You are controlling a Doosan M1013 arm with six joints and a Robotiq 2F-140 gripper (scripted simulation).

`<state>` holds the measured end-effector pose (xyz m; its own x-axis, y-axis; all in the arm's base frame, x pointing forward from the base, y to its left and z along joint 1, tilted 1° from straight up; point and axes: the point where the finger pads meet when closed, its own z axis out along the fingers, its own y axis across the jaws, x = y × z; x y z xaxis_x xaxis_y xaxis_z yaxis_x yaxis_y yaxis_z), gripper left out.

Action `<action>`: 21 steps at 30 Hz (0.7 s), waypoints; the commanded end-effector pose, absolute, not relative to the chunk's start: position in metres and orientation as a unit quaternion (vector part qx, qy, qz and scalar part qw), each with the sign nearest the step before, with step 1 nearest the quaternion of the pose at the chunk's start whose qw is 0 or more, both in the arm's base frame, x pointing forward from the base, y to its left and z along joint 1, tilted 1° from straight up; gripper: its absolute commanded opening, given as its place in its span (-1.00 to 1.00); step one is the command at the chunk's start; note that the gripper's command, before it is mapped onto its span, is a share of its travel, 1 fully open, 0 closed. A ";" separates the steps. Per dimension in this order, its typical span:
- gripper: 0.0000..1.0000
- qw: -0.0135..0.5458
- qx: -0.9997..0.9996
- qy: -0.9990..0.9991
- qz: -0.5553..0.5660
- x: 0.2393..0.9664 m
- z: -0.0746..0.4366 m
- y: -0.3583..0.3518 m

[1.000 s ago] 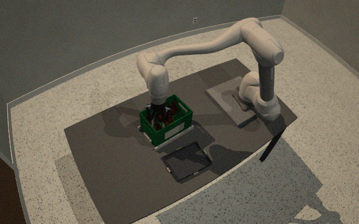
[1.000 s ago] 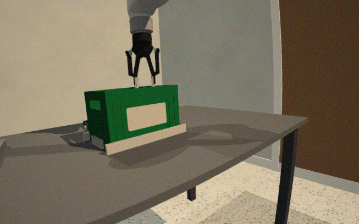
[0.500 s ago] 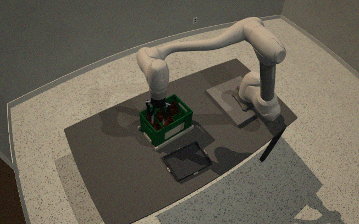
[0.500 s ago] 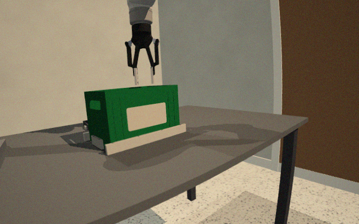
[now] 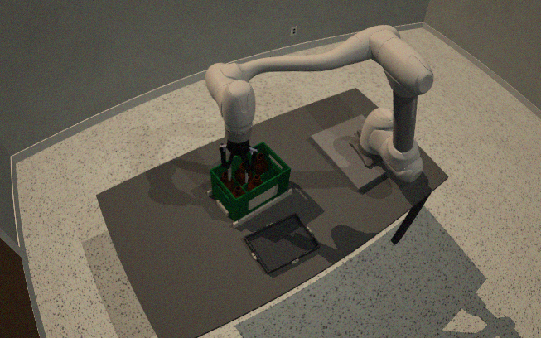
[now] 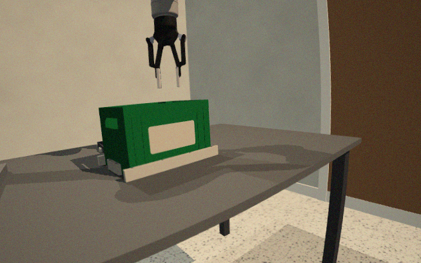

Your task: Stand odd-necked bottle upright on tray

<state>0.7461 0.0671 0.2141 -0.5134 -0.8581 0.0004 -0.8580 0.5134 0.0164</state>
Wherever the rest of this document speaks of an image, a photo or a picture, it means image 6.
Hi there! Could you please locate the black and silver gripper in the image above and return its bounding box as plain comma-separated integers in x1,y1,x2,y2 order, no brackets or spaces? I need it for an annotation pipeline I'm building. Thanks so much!
146,15,186,88

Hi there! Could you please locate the green crate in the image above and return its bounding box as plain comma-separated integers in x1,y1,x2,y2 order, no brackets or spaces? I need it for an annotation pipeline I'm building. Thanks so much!
102,99,211,174

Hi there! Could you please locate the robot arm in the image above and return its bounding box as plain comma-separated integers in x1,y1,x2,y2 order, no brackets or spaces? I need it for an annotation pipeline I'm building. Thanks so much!
151,0,179,19

